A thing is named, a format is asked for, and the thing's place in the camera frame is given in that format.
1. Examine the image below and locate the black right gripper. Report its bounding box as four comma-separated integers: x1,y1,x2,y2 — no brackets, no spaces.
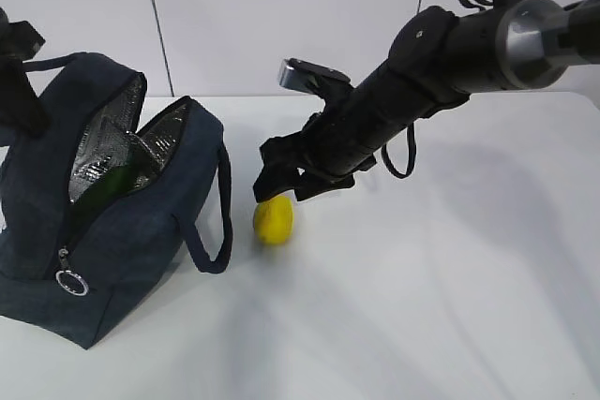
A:
253,113,376,201

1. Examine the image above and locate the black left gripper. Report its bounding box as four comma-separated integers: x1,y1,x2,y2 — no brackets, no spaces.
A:
0,8,49,133

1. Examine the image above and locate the yellow lemon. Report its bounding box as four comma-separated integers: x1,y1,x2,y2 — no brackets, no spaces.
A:
253,195,294,245

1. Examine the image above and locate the green cucumber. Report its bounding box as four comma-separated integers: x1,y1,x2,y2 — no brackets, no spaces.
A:
73,164,137,215

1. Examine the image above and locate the dark blue lunch bag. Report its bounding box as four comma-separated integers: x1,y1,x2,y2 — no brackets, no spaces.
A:
1,52,233,348

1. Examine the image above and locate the silver zipper pull ring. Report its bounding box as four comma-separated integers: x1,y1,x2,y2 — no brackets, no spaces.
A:
54,246,90,298

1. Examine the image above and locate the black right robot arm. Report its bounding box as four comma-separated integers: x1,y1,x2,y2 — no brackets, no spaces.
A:
253,0,599,202

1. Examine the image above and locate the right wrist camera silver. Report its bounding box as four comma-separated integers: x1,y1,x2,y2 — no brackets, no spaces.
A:
277,58,352,98

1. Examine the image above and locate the dark right arm cable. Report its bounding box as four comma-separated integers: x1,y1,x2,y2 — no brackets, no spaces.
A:
380,0,493,180

